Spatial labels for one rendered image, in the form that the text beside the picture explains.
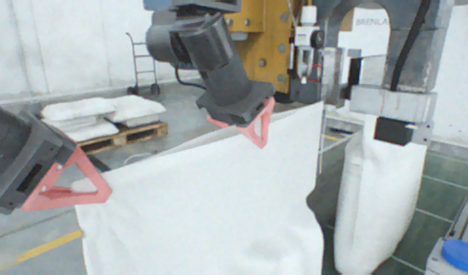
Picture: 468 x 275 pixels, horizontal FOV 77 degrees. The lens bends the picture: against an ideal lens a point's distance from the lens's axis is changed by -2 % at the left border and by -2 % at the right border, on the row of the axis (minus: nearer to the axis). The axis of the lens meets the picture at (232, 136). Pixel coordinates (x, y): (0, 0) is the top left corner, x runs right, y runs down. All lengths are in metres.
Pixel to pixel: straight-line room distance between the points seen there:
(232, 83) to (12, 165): 0.24
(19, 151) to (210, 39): 0.21
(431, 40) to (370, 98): 0.14
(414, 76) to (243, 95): 0.35
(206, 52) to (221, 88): 0.05
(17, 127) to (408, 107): 0.59
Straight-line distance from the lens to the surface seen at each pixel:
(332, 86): 0.72
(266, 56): 0.79
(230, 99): 0.39
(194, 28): 0.36
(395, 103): 0.64
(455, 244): 0.61
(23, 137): 0.27
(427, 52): 0.62
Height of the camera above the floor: 1.17
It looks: 19 degrees down
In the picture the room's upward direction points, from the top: straight up
